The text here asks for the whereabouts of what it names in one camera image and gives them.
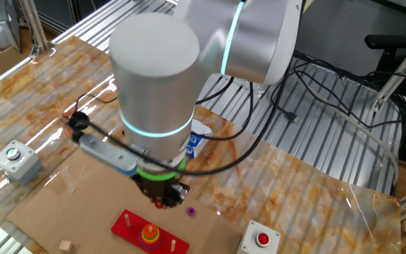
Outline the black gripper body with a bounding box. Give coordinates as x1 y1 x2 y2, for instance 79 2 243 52
130 172 191 205

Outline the red Hanoi base with pegs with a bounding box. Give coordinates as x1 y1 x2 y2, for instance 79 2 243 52
110 209 191 254

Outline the blue white tissue pack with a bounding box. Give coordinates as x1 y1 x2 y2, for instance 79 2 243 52
185 119 214 159

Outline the brown cardboard sheet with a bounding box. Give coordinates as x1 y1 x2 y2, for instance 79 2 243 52
6 147 246 254

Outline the red push button box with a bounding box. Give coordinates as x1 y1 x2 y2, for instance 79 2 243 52
236 219 281 254

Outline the green push button box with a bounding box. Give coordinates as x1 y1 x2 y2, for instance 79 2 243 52
0 140 44 187

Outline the marble pattern table mat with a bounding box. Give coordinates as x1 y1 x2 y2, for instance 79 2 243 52
0 35 402 254

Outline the black office chair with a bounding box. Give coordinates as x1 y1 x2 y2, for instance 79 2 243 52
364 33 406 174

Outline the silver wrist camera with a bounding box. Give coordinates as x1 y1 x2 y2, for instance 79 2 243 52
78 133 144 176

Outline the black camera cable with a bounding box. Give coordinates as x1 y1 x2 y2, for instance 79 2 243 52
60 66 292 177

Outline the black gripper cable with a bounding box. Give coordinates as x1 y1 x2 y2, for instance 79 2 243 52
195 75 257 142

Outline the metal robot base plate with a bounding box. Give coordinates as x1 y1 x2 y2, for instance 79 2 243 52
230 75 278 95

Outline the black USB cable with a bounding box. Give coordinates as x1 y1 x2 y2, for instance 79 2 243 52
270 80 301 123

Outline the black cable bundle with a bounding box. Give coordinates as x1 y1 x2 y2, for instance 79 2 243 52
287 49 406 130

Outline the pale metal frame upright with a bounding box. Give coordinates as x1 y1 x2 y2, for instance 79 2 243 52
19 0 49 51

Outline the grey hose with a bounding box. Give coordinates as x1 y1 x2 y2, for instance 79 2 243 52
294 75 400 188

